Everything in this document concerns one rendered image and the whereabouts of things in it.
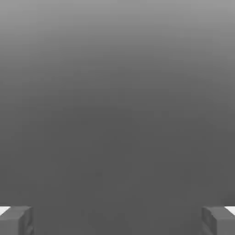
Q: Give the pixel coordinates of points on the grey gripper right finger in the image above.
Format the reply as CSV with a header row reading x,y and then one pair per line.
x,y
220,222

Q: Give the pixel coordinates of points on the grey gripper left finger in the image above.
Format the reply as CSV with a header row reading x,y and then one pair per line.
x,y
14,221

